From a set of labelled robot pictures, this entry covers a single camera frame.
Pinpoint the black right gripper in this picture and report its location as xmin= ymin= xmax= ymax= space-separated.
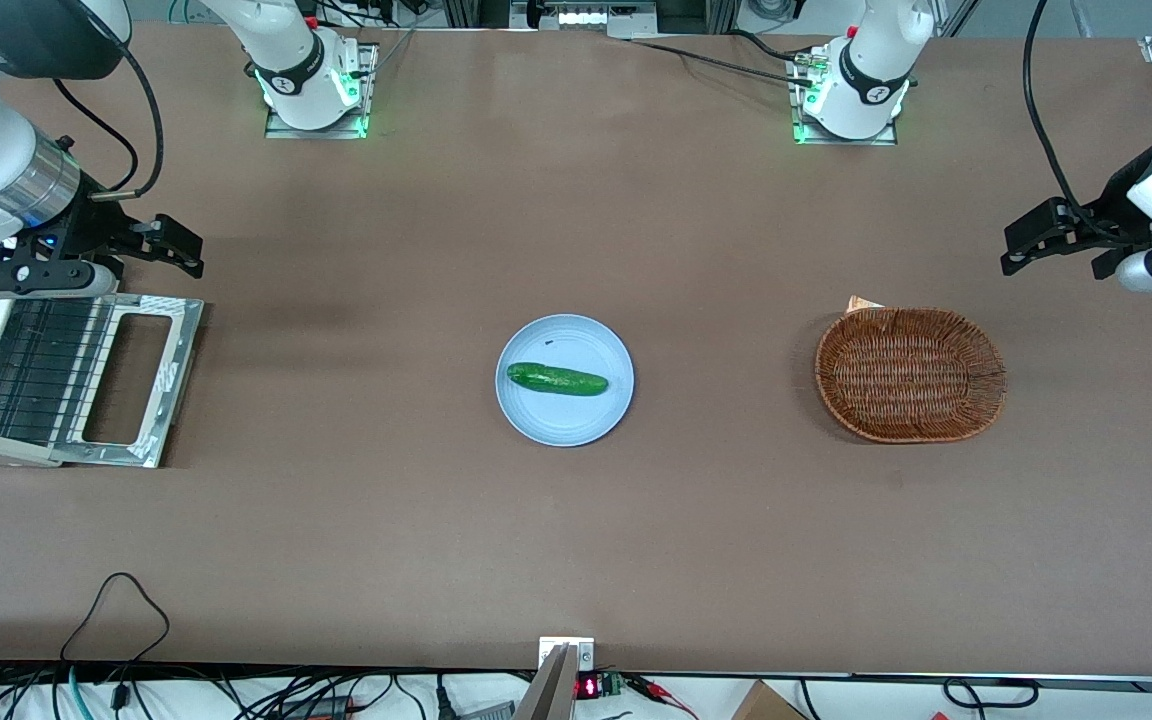
xmin=21 ymin=185 xmax=205 ymax=279

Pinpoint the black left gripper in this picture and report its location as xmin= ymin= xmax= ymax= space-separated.
xmin=1000 ymin=143 xmax=1152 ymax=281

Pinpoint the brown wicker basket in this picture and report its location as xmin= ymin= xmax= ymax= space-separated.
xmin=814 ymin=306 xmax=1008 ymax=444

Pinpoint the green cucumber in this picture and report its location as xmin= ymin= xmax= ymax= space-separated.
xmin=506 ymin=362 xmax=610 ymax=398

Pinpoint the light blue plate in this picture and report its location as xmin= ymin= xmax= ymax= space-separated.
xmin=495 ymin=314 xmax=635 ymax=448

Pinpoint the grey lit control box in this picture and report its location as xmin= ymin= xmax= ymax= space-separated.
xmin=510 ymin=0 xmax=659 ymax=39

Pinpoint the brown cardboard box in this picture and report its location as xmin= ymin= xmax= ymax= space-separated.
xmin=731 ymin=680 xmax=809 ymax=720

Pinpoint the red clip lead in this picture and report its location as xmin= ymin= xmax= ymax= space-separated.
xmin=626 ymin=675 xmax=699 ymax=720

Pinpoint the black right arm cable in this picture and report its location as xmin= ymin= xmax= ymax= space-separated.
xmin=51 ymin=0 xmax=166 ymax=203

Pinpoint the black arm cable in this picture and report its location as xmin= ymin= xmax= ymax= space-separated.
xmin=1022 ymin=0 xmax=1137 ymax=246
xmin=51 ymin=0 xmax=166 ymax=203

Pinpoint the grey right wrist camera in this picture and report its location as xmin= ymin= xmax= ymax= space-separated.
xmin=0 ymin=258 xmax=124 ymax=300

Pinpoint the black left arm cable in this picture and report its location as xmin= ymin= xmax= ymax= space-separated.
xmin=1022 ymin=0 xmax=1137 ymax=246

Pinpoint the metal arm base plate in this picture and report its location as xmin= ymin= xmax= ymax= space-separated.
xmin=264 ymin=42 xmax=380 ymax=140
xmin=788 ymin=50 xmax=900 ymax=147

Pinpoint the wire oven rack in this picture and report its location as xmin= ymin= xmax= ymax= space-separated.
xmin=0 ymin=298 xmax=109 ymax=447

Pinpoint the long black table cable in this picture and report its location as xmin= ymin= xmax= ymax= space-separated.
xmin=626 ymin=30 xmax=819 ymax=87

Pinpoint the black looped cable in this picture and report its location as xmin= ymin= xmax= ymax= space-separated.
xmin=60 ymin=572 xmax=171 ymax=666

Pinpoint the black coiled cable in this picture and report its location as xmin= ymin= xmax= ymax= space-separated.
xmin=941 ymin=677 xmax=1042 ymax=710

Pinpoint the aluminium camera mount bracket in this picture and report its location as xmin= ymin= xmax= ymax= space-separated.
xmin=514 ymin=636 xmax=597 ymax=720

